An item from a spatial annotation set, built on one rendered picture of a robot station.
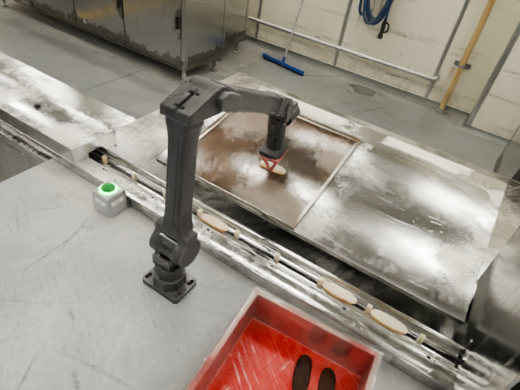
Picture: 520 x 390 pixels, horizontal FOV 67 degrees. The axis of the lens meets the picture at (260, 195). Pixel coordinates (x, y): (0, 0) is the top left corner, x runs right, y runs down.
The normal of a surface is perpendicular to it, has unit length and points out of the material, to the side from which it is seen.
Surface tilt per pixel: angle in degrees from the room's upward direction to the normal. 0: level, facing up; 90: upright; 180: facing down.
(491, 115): 90
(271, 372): 0
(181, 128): 86
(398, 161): 10
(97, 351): 0
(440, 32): 90
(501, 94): 90
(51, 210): 0
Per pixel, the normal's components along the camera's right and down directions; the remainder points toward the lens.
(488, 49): -0.53, 0.48
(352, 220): 0.04, -0.67
